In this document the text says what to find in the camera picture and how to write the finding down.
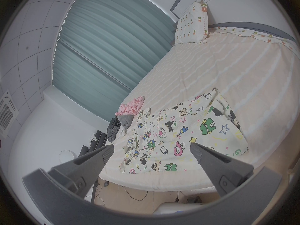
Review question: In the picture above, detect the dark grey garment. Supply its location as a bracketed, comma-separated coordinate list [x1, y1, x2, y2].
[107, 123, 121, 142]

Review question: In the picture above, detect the black cable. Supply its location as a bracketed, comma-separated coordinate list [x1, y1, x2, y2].
[121, 185, 148, 201]

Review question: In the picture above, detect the bed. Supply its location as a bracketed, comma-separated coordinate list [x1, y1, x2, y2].
[96, 0, 300, 193]

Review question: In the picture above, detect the grey and white knit garment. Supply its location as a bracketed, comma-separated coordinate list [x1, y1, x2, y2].
[116, 115, 134, 136]

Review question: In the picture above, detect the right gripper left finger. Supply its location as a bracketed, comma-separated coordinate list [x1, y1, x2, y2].
[48, 145, 115, 197]

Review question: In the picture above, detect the blue-green curtain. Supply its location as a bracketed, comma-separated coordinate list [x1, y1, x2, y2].
[52, 0, 182, 121]

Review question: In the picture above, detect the white ceiling air conditioner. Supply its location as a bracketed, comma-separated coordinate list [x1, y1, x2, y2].
[0, 89, 19, 132]

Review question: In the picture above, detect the pink garment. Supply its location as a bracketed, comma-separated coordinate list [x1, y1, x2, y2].
[115, 96, 146, 117]

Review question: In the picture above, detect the black chest of drawers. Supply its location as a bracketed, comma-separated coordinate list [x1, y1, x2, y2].
[79, 130, 109, 158]

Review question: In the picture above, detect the white printed pyjama top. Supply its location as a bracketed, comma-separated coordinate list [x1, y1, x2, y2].
[118, 87, 249, 175]

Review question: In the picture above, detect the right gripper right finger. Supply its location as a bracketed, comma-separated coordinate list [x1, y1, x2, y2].
[189, 142, 254, 199]

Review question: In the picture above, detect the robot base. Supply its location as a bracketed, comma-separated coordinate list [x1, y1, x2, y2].
[153, 196, 204, 217]

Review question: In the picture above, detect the white printed pillow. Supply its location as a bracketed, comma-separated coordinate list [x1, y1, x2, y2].
[175, 0, 208, 44]

